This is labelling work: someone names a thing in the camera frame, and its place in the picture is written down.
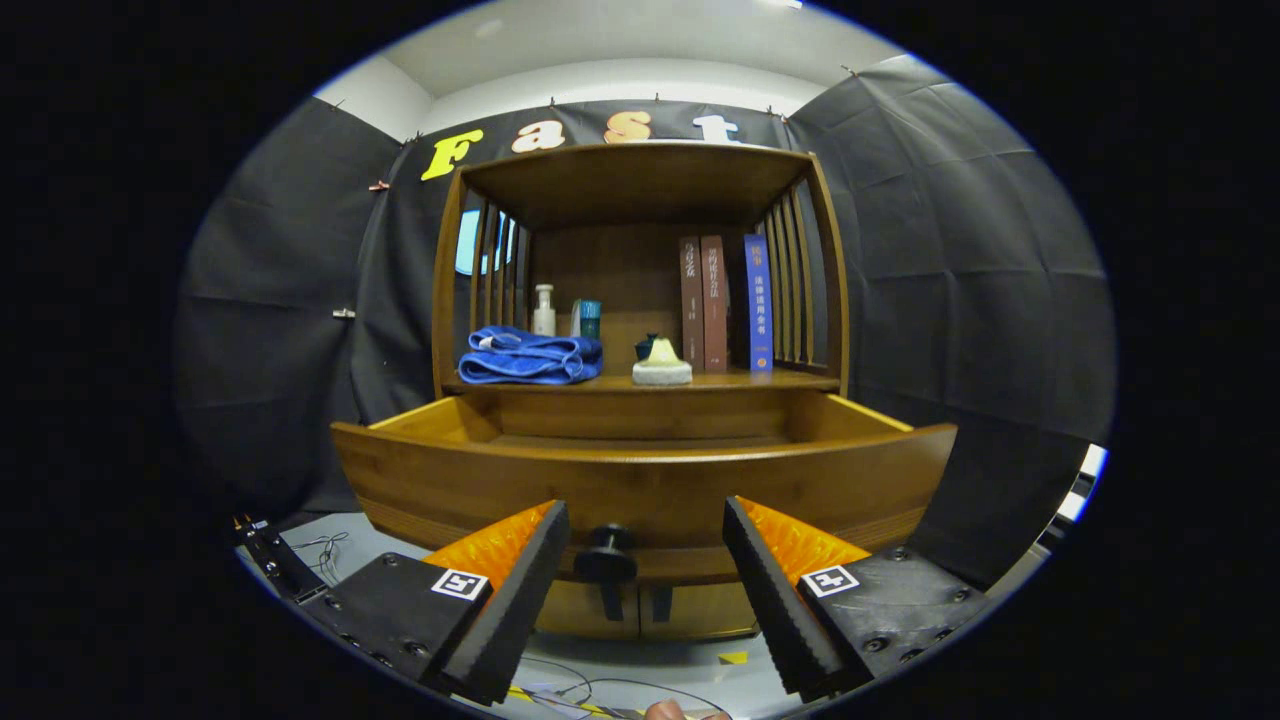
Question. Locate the blue folded towel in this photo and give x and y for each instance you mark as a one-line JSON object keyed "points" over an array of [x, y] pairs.
{"points": [[530, 358]]}

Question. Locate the blue book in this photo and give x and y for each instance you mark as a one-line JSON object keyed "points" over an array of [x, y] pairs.
{"points": [[758, 300]]}

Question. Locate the yellow floor tape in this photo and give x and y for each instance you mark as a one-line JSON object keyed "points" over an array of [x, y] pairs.
{"points": [[733, 658]]}

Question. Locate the wooden countertop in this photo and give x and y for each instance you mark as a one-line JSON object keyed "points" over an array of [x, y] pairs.
{"points": [[720, 381]]}

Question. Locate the dark blue lidded teacup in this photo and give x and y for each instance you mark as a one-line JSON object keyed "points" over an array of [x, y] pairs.
{"points": [[644, 348]]}

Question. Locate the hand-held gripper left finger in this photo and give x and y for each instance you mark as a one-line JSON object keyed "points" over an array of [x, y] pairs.
{"points": [[520, 610]]}

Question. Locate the wooden drawer with black knob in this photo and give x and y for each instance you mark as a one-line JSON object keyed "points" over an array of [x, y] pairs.
{"points": [[650, 480]]}

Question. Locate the wooden cabinet door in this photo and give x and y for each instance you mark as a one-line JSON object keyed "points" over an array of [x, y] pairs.
{"points": [[585, 614], [700, 612]]}

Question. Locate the white pump bottle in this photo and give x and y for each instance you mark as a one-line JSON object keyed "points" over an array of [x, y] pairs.
{"points": [[544, 318]]}

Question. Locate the pale yellow grey-based scrubber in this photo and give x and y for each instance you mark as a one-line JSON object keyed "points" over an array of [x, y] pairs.
{"points": [[662, 372]]}

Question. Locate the brown wooden cabinet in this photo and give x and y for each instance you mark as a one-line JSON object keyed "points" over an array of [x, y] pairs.
{"points": [[640, 185]]}

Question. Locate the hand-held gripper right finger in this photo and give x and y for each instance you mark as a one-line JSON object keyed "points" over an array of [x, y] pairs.
{"points": [[775, 610]]}

